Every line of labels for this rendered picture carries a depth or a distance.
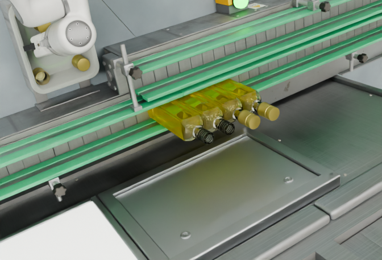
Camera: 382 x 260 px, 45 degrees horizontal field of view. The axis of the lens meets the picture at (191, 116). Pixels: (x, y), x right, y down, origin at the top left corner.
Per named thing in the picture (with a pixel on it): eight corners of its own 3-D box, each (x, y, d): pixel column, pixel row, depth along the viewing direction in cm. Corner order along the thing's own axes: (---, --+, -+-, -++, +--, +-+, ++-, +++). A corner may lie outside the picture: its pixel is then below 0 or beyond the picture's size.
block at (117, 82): (107, 89, 124) (117, 97, 118) (99, 56, 120) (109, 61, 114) (119, 85, 126) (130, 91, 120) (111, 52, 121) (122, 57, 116)
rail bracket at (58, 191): (42, 189, 117) (58, 215, 106) (34, 166, 114) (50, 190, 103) (58, 182, 118) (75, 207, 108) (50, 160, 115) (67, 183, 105)
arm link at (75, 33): (34, -20, 83) (82, -36, 87) (24, -10, 92) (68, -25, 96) (70, 59, 87) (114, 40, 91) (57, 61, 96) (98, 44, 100)
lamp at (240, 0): (232, 9, 136) (239, 11, 134) (231, -6, 134) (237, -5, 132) (244, 5, 138) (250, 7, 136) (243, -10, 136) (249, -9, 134)
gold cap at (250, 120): (238, 126, 112) (249, 132, 108) (236, 112, 110) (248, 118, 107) (249, 120, 113) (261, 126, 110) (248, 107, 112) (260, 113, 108)
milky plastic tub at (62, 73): (27, 87, 119) (35, 97, 112) (-2, 0, 109) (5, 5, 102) (90, 66, 126) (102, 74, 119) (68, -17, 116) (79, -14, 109)
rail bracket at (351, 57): (328, 67, 158) (360, 77, 148) (328, 48, 155) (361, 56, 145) (337, 64, 160) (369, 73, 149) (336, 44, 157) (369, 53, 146)
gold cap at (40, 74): (32, 77, 113) (28, 73, 116) (41, 87, 115) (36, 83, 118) (44, 67, 113) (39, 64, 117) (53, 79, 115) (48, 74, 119)
